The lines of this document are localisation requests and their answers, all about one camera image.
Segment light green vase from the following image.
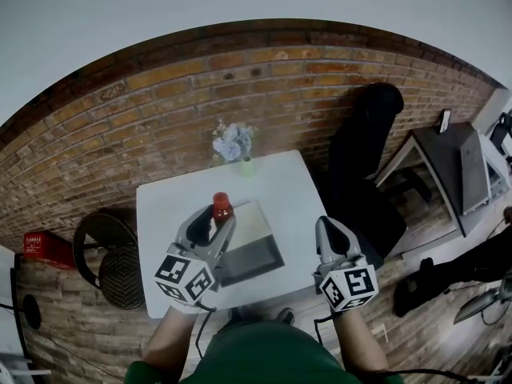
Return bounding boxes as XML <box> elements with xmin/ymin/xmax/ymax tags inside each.
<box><xmin>238</xmin><ymin>156</ymin><xmax>256</xmax><ymax>179</ymax></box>

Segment white grey printer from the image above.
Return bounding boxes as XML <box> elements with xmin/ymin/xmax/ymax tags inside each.
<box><xmin>458</xmin><ymin>129</ymin><xmax>511</xmax><ymax>216</ymax></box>

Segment black round stand base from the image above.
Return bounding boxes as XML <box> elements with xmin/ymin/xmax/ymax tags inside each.
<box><xmin>22</xmin><ymin>294</ymin><xmax>43</xmax><ymax>330</ymax></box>

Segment small black device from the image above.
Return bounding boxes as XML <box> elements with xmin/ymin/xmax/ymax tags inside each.
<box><xmin>490</xmin><ymin>112</ymin><xmax>512</xmax><ymax>147</ymax></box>

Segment person's right forearm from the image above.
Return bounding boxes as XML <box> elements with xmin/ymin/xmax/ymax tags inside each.
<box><xmin>331</xmin><ymin>312</ymin><xmax>390</xmax><ymax>375</ymax></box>

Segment black office chair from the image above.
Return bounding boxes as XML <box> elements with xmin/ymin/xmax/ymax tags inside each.
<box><xmin>326</xmin><ymin>82</ymin><xmax>433</xmax><ymax>267</ymax></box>

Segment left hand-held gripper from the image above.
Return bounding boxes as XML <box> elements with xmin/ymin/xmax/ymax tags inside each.
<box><xmin>153</xmin><ymin>203</ymin><xmax>238</xmax><ymax>306</ymax></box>

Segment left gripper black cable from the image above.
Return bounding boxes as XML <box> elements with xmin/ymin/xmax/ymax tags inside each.
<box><xmin>194</xmin><ymin>300</ymin><xmax>219</xmax><ymax>362</ymax></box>

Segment dark desk white legs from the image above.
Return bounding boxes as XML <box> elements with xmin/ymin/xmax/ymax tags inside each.
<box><xmin>374</xmin><ymin>121</ymin><xmax>493</xmax><ymax>238</ymax></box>

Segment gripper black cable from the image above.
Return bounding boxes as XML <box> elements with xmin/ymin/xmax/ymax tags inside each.
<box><xmin>313</xmin><ymin>312</ymin><xmax>461</xmax><ymax>380</ymax></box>
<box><xmin>194</xmin><ymin>300</ymin><xmax>219</xmax><ymax>362</ymax></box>

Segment light wooden strip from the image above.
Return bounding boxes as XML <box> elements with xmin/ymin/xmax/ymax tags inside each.
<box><xmin>370</xmin><ymin>322</ymin><xmax>390</xmax><ymax>343</ymax></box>

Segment person's green shirt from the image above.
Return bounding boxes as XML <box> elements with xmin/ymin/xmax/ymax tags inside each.
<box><xmin>123</xmin><ymin>320</ymin><xmax>363</xmax><ymax>384</ymax></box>

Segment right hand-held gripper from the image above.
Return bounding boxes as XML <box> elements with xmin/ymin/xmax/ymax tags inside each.
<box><xmin>311</xmin><ymin>215</ymin><xmax>380</xmax><ymax>314</ymax></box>

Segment white wrist strap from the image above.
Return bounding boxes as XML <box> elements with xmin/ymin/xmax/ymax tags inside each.
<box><xmin>164</xmin><ymin>298</ymin><xmax>217</xmax><ymax>316</ymax></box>

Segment person's left forearm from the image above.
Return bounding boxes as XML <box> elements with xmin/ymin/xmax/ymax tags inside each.
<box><xmin>142</xmin><ymin>306</ymin><xmax>201</xmax><ymax>375</ymax></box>

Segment red plastic cap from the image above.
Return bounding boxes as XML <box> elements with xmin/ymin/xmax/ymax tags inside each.
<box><xmin>211</xmin><ymin>191</ymin><xmax>236</xmax><ymax>224</ymax></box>

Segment grey tray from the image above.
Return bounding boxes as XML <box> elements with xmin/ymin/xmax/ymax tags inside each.
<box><xmin>214</xmin><ymin>198</ymin><xmax>286</xmax><ymax>288</ymax></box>

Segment red box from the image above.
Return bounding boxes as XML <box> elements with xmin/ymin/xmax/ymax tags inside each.
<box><xmin>22</xmin><ymin>230</ymin><xmax>76</xmax><ymax>270</ymax></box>

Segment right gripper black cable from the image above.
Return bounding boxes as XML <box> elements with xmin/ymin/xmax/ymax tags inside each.
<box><xmin>313</xmin><ymin>312</ymin><xmax>461</xmax><ymax>380</ymax></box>

